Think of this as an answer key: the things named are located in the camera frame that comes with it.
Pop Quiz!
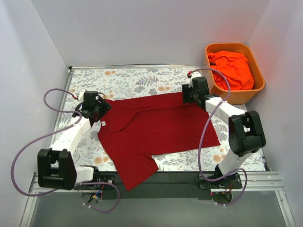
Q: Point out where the dark red t-shirt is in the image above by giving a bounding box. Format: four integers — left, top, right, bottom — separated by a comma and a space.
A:
98, 92, 220, 191

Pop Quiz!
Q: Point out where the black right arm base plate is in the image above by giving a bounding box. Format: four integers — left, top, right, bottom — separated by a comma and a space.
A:
194, 173, 242, 190

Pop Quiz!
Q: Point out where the floral patterned table mat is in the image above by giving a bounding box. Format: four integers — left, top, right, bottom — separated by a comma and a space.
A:
46, 66, 265, 172

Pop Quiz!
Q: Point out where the aluminium front frame rail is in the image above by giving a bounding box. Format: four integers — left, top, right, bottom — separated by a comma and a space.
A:
30, 171, 285, 192

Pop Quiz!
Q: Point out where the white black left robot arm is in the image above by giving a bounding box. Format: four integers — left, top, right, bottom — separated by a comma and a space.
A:
37, 97, 111, 190

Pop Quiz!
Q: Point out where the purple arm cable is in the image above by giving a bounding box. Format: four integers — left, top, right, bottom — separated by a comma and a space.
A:
187, 68, 248, 207
10, 88, 82, 197

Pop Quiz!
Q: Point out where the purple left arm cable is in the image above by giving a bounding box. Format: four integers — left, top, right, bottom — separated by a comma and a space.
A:
10, 88, 82, 197

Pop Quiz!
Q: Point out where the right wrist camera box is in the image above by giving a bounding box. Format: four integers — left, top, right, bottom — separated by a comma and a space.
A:
189, 71, 208, 90

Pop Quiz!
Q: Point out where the bright orange t-shirt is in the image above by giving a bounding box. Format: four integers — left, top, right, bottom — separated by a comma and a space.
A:
207, 51, 254, 90

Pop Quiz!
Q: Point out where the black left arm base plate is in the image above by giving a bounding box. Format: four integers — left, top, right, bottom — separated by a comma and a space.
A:
95, 175, 116, 190

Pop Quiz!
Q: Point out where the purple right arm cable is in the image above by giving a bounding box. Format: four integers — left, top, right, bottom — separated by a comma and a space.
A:
187, 68, 248, 207

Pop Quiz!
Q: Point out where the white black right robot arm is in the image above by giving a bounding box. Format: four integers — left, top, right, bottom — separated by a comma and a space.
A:
182, 84, 266, 188

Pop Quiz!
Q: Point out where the orange plastic basket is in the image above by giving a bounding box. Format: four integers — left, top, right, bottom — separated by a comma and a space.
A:
202, 43, 265, 105

